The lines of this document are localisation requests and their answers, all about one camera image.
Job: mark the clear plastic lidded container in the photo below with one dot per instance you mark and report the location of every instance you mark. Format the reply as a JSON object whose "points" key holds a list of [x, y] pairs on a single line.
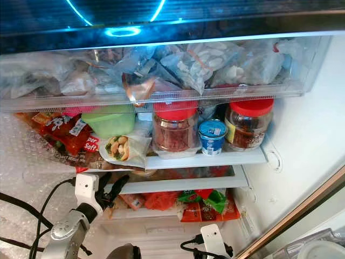
{"points": [[312, 247]]}

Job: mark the red orange food packet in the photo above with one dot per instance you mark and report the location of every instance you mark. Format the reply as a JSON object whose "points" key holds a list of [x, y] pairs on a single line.
{"points": [[194, 215]]}

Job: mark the clear plastic fridge drawer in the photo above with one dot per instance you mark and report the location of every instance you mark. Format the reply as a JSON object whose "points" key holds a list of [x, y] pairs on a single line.
{"points": [[64, 102]]}

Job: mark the red plastic bag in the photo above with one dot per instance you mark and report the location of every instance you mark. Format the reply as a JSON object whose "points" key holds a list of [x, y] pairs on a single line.
{"points": [[161, 200]]}

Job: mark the black glossy freezer door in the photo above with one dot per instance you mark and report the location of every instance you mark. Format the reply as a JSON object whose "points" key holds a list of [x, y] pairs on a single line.
{"points": [[248, 11]]}

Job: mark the clear bag of white pieces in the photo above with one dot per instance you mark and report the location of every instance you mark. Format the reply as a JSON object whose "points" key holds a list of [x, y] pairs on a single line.
{"points": [[205, 59]]}

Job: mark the blue white yogurt cup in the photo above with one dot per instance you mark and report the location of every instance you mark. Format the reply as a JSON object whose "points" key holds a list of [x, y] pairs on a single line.
{"points": [[212, 137]]}

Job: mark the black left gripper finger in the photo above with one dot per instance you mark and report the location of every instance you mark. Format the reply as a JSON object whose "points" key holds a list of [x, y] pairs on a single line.
{"points": [[121, 184], [104, 181]]}

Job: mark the red lid jar brown contents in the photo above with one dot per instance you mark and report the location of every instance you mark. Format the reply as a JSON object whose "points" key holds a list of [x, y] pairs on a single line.
{"points": [[174, 132]]}

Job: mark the clear packet with nut picture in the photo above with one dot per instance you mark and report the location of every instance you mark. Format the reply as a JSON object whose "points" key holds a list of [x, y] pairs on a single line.
{"points": [[123, 148]]}

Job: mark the red packet printed Soft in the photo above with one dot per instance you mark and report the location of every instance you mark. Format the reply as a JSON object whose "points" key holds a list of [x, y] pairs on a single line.
{"points": [[86, 151]]}

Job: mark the green plastic container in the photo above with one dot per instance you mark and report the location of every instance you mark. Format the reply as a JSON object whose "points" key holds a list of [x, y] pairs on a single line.
{"points": [[110, 121]]}

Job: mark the clear bag of grey food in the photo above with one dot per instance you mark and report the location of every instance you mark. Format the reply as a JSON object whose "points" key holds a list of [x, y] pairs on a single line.
{"points": [[38, 78]]}

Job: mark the small orange packet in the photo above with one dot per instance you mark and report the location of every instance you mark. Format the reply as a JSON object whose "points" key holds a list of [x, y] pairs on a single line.
{"points": [[132, 202]]}

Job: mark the white clear fridge shelf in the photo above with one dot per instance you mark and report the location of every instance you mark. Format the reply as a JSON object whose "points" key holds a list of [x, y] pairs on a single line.
{"points": [[194, 182]]}

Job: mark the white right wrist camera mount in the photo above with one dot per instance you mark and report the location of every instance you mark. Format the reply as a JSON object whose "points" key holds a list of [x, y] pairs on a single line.
{"points": [[213, 243]]}

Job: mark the green food packet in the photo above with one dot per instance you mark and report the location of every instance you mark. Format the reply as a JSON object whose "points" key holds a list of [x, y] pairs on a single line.
{"points": [[215, 200]]}

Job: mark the clear bubble wrap sheet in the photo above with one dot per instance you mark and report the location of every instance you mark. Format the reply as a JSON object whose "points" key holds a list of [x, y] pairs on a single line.
{"points": [[27, 162]]}

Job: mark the clear bag of pale food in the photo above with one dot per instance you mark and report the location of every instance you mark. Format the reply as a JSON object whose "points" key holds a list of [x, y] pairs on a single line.
{"points": [[264, 65]]}

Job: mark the red snack packet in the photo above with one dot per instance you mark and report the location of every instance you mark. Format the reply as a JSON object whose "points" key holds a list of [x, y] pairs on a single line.
{"points": [[59, 129]]}

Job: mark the red lid jar yellow label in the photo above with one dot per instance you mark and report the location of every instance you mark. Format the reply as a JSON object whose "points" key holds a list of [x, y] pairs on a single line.
{"points": [[250, 127]]}

